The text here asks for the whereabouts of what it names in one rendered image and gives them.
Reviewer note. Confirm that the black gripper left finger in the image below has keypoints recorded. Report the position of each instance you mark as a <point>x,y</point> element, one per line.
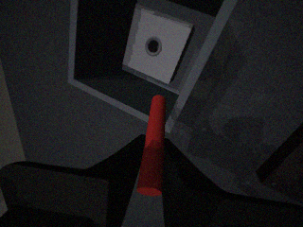
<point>101,192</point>

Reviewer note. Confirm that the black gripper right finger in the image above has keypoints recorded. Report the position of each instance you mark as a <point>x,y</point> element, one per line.
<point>190,199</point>

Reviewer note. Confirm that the red peg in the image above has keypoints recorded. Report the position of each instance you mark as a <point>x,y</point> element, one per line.
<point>150,178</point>

